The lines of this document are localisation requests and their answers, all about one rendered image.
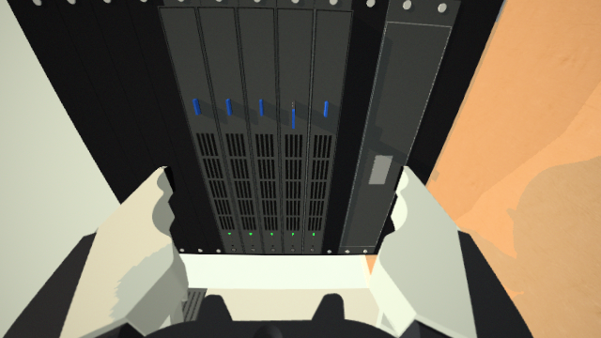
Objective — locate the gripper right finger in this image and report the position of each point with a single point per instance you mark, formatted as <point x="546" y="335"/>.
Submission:
<point x="430" y="279"/>

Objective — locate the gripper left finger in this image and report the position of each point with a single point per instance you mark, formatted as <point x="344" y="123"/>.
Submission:
<point x="125" y="280"/>

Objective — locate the black server rack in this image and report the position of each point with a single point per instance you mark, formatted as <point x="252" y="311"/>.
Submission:
<point x="238" y="71"/>

